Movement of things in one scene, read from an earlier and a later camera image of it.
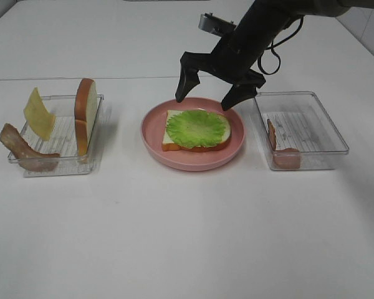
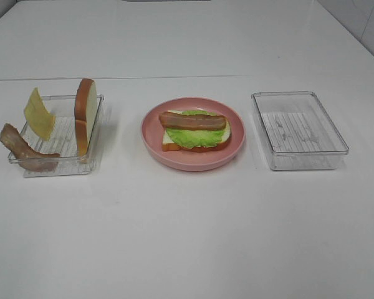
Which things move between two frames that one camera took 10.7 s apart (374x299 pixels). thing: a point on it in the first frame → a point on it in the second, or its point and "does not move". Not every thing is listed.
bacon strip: x=12 y=140 does not move
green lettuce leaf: x=196 y=128 does not move
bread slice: x=169 y=144 does not move
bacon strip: x=287 y=159 → x=181 y=121
